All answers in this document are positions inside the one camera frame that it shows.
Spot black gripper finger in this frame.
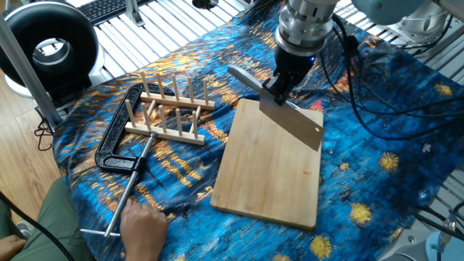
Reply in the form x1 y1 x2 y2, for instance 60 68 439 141
262 74 282 96
275 78 293 107

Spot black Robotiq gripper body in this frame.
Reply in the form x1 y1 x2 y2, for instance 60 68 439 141
273 46 317 86

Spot steel cleaver knife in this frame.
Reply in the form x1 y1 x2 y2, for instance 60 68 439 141
227 64 326 152

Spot black C-clamp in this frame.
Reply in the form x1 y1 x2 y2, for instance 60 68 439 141
79 82 177 239

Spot wooden cutting board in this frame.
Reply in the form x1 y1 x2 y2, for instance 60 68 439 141
210 98 325 231

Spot person right hand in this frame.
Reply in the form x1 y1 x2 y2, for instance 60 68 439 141
119 198 170 261

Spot person left hand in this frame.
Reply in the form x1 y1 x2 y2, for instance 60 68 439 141
0 234 28 261

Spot starry night print tablecloth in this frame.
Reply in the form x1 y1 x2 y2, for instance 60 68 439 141
52 0 464 261

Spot small black object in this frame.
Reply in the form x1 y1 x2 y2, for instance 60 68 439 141
191 0 220 11

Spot wooden peg dish rack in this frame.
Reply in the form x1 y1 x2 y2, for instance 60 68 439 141
124 70 217 146

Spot black keyboard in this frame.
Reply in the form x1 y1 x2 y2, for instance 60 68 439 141
78 0 153 26

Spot light blue round base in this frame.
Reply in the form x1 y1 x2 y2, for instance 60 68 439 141
424 231 464 261

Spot green trousers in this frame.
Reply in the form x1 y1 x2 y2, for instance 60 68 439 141
0 176 95 261

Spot grey shoe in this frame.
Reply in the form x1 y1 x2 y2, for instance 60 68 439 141
16 220 36 240

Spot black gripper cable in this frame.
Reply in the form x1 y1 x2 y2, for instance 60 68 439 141
318 14 464 142

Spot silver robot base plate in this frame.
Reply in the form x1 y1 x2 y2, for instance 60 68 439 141
384 20 464 55

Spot aluminium frame bracket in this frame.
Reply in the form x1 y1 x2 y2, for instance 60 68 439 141
124 0 146 28

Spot black cables with metal plug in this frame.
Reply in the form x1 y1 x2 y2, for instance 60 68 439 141
409 201 464 251

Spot black floor cables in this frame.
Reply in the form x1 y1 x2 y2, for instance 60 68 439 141
33 107 55 152

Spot aluminium frame post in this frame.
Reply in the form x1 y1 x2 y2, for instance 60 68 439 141
0 14 63 128

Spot black ring fan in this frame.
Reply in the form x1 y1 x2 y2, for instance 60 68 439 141
0 1 106 101

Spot thick black cable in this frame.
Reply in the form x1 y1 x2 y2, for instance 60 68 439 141
0 191 75 261

